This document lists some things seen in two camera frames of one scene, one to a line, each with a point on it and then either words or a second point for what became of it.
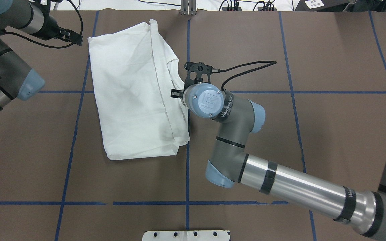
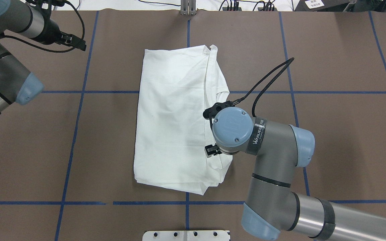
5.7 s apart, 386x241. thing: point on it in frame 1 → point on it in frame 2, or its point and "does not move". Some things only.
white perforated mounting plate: (186, 235) does not move
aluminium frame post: (188, 7) does not move
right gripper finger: (176, 93) → (210, 149)
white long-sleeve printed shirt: (139, 118) → (178, 86)
